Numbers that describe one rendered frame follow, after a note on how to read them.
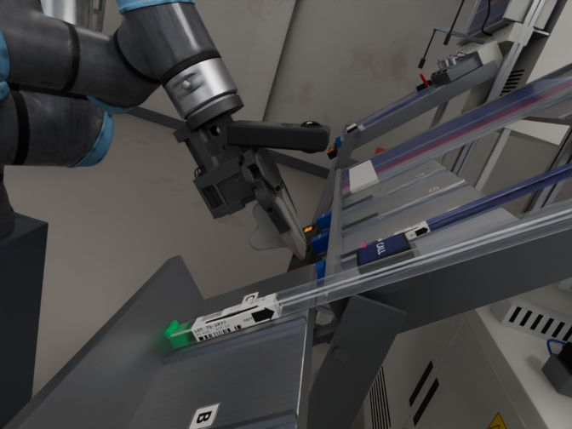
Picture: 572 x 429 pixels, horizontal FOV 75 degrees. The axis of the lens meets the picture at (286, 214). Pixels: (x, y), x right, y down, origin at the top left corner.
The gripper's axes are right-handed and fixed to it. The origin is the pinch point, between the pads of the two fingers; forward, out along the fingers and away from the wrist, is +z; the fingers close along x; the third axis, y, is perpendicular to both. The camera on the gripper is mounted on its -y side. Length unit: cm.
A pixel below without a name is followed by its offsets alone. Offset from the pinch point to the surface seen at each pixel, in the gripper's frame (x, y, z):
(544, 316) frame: -21, -28, 36
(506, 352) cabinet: -11.4, -18.5, 33.1
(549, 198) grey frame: -60, -49, 33
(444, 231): 1.9, -16.0, 4.1
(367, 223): -9.8, -7.6, 3.5
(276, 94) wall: -380, 53, -53
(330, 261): 3.0, -3.0, 1.9
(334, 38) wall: -382, -27, -73
